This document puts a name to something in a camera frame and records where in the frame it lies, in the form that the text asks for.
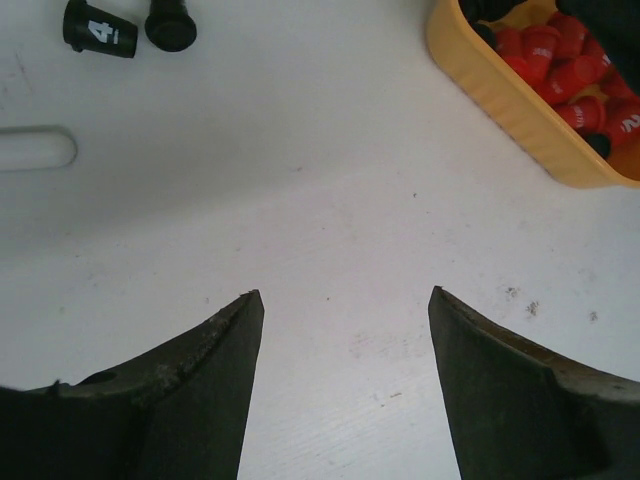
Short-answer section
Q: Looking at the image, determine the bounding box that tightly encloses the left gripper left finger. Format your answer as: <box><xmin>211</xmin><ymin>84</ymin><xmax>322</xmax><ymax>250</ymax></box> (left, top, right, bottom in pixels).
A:
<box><xmin>1</xmin><ymin>290</ymin><xmax>264</xmax><ymax>479</ymax></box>

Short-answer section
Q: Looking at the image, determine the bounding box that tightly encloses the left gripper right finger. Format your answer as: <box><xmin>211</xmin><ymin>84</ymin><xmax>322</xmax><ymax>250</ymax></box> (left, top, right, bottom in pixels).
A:
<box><xmin>428</xmin><ymin>287</ymin><xmax>639</xmax><ymax>479</ymax></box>

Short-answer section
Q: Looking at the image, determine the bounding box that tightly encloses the black capsule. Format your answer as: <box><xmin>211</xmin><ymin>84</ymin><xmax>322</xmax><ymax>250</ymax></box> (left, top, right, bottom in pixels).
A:
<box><xmin>144</xmin><ymin>0</ymin><xmax>197</xmax><ymax>53</ymax></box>
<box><xmin>584</xmin><ymin>133</ymin><xmax>613</xmax><ymax>162</ymax></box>

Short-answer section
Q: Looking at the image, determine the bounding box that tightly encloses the red capsule cluster piece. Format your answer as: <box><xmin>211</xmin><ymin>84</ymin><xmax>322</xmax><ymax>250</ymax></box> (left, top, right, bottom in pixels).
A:
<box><xmin>553</xmin><ymin>96</ymin><xmax>606</xmax><ymax>134</ymax></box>

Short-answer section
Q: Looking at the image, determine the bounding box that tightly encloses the orange storage basket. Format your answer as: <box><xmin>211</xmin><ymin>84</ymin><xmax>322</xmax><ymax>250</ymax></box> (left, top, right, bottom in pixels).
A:
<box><xmin>425</xmin><ymin>1</ymin><xmax>639</xmax><ymax>189</ymax></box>

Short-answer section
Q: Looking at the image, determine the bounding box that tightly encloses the red capsule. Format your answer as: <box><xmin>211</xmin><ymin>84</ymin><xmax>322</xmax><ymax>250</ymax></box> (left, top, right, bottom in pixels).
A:
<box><xmin>602</xmin><ymin>99</ymin><xmax>639</xmax><ymax>149</ymax></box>
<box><xmin>541</xmin><ymin>56</ymin><xmax>601</xmax><ymax>105</ymax></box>
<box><xmin>495</xmin><ymin>27</ymin><xmax>523</xmax><ymax>60</ymax></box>

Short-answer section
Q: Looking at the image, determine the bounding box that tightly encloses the red capsule number two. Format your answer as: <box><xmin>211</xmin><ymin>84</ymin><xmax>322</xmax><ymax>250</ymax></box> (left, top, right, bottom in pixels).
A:
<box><xmin>521</xmin><ymin>25</ymin><xmax>560</xmax><ymax>86</ymax></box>

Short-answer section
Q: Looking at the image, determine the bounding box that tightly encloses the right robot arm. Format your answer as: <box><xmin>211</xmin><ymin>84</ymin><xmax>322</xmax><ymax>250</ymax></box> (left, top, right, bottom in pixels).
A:
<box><xmin>556</xmin><ymin>0</ymin><xmax>639</xmax><ymax>95</ymax></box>

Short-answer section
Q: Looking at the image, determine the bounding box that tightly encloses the white plastic scoop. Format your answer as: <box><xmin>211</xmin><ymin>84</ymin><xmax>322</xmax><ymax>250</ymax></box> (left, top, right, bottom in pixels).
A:
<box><xmin>1</xmin><ymin>126</ymin><xmax>78</xmax><ymax>172</ymax></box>

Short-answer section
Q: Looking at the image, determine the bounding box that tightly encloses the black capsule number four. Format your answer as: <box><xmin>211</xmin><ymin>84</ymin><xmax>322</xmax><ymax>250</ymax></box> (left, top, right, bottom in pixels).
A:
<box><xmin>62</xmin><ymin>0</ymin><xmax>138</xmax><ymax>59</ymax></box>

